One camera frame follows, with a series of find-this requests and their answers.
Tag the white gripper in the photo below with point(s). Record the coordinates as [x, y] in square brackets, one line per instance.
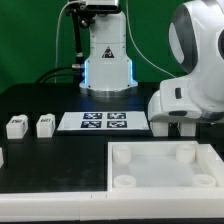
[172, 106]

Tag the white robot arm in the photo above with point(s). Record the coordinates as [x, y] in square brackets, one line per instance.
[196, 38]

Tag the white sheet with tags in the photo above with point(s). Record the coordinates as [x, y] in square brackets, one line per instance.
[121, 120]

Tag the white L-shaped obstacle fence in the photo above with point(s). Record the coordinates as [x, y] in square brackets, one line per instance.
[115, 205]

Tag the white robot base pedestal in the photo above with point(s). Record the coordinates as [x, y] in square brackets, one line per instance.
[108, 70]

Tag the black camera on mount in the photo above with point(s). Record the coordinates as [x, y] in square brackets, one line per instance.
[83, 13]

